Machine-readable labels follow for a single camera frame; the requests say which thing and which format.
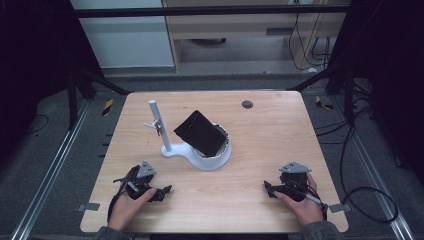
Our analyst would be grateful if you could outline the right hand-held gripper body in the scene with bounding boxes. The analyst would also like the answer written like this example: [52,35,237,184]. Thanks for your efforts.
[278,161,317,203]

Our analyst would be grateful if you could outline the bunch of metal keys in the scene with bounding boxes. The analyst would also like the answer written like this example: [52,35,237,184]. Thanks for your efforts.
[153,118,165,137]

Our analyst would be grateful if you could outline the person's left hand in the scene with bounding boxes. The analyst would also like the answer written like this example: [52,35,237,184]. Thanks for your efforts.
[106,186,158,232]

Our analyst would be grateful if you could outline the black horizontal frame bar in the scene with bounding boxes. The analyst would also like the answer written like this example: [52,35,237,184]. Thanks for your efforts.
[71,4,351,18]

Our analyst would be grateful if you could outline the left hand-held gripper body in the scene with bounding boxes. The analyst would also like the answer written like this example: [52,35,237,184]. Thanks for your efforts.
[112,159,158,201]

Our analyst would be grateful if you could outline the yellow and black tape strip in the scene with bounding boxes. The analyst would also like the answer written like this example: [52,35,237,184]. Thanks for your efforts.
[101,98,115,117]
[314,95,334,111]

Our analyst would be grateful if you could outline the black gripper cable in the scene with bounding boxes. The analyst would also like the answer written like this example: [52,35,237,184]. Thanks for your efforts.
[106,165,138,224]
[304,124,400,224]

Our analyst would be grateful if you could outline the light wooden desk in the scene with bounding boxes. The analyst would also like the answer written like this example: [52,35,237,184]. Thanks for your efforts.
[162,0,352,73]

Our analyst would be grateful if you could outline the aluminium floor rail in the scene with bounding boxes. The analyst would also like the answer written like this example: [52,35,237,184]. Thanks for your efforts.
[11,99,92,240]
[333,96,416,240]

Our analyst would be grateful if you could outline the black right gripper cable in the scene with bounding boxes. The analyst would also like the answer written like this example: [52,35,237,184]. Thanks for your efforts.
[304,124,400,224]

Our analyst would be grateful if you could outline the grey tape strip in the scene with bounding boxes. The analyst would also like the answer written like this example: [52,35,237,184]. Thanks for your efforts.
[77,202,101,213]
[328,203,353,214]

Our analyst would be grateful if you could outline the black curtain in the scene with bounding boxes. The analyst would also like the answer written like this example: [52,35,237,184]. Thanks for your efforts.
[324,0,424,186]
[0,0,104,168]

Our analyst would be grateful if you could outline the white cabinet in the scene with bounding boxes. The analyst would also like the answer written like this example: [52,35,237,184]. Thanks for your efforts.
[69,0,176,70]

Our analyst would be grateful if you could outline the black floor cables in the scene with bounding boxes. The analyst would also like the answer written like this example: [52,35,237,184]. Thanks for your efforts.
[314,78,379,146]

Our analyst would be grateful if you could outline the white stand with hook pole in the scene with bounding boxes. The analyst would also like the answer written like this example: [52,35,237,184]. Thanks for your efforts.
[143,99,233,172]

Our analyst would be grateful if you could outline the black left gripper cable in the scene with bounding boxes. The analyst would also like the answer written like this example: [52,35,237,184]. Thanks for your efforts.
[106,165,138,224]

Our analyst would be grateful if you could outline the person's right hand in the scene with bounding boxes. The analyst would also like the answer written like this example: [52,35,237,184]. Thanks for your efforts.
[273,172,327,228]

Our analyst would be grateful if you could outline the black slanted frame strut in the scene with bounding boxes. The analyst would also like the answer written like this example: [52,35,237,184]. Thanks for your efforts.
[286,63,356,126]
[66,64,132,131]

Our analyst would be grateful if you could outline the thin black floor cable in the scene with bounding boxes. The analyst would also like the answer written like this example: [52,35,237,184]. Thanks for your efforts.
[25,114,50,136]

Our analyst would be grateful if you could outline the black hanging desk cables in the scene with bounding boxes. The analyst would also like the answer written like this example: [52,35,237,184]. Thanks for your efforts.
[287,13,332,72]

